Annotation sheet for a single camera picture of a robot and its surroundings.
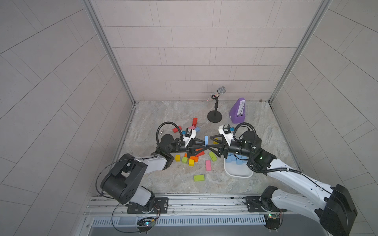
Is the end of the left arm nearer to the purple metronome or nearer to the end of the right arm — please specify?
the end of the right arm

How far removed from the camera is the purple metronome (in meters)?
0.96

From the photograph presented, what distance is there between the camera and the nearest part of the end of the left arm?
63cm

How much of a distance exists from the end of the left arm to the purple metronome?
0.42 meters
